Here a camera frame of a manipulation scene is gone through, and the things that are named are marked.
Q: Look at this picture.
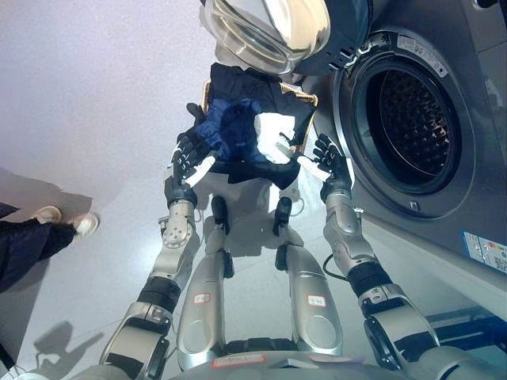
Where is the silver left robot leg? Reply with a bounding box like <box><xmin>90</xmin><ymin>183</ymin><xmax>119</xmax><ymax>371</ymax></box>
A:
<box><xmin>176</xmin><ymin>195</ymin><xmax>235</xmax><ymax>371</ymax></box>

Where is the silver robot torso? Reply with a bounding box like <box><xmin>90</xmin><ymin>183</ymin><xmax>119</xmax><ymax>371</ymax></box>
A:
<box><xmin>166</xmin><ymin>338</ymin><xmax>401</xmax><ymax>380</ymax></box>

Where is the laundry basket with dark clothes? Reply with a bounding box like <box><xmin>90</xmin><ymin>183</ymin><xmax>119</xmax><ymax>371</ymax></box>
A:
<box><xmin>185</xmin><ymin>63</ymin><xmax>317</xmax><ymax>190</ymax></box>

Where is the white warning label sticker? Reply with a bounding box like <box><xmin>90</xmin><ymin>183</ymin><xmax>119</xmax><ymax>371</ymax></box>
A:
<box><xmin>395</xmin><ymin>33</ymin><xmax>449</xmax><ymax>78</ymax></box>

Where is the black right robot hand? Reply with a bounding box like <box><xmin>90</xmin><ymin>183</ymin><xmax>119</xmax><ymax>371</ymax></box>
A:
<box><xmin>297</xmin><ymin>133</ymin><xmax>353</xmax><ymax>203</ymax></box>

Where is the round glass washer door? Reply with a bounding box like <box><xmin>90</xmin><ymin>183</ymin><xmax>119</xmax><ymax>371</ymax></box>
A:
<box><xmin>200</xmin><ymin>0</ymin><xmax>375</xmax><ymax>77</ymax></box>

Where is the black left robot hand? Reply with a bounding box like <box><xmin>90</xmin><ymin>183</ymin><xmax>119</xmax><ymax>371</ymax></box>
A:
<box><xmin>164</xmin><ymin>136</ymin><xmax>218</xmax><ymax>205</ymax></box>

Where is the person in dark trousers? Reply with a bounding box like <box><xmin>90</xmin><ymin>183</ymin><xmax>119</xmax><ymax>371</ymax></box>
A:
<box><xmin>0</xmin><ymin>201</ymin><xmax>76</xmax><ymax>295</ymax></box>

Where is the silver right robot leg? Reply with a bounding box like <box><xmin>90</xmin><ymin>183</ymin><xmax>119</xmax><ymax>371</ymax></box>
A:
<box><xmin>272</xmin><ymin>196</ymin><xmax>344</xmax><ymax>357</ymax></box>

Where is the beige shoe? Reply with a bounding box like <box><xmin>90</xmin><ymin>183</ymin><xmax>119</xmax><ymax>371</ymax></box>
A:
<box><xmin>72</xmin><ymin>212</ymin><xmax>101</xmax><ymax>241</ymax></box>
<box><xmin>31</xmin><ymin>205</ymin><xmax>63</xmax><ymax>225</ymax></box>

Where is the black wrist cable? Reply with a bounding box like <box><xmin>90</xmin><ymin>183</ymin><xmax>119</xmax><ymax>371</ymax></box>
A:
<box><xmin>322</xmin><ymin>253</ymin><xmax>349</xmax><ymax>282</ymax></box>

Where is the grey front-load washing machine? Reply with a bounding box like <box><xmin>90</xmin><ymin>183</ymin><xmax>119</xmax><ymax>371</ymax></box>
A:
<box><xmin>295</xmin><ymin>0</ymin><xmax>507</xmax><ymax>317</ymax></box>

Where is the white garment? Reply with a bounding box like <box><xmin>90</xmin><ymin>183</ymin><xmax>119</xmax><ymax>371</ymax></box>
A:
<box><xmin>253</xmin><ymin>112</ymin><xmax>298</xmax><ymax>165</ymax></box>

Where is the silver robot leg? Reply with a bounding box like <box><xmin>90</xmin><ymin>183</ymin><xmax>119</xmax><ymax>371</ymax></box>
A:
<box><xmin>176</xmin><ymin>195</ymin><xmax>235</xmax><ymax>371</ymax></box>
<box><xmin>272</xmin><ymin>196</ymin><xmax>344</xmax><ymax>357</ymax></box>

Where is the energy label sticker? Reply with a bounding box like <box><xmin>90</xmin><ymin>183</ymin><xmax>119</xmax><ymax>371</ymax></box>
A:
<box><xmin>462</xmin><ymin>231</ymin><xmax>507</xmax><ymax>275</ymax></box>

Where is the blue fleece garment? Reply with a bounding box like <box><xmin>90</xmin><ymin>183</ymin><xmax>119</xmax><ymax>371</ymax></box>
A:
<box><xmin>194</xmin><ymin>97</ymin><xmax>267</xmax><ymax>163</ymax></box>

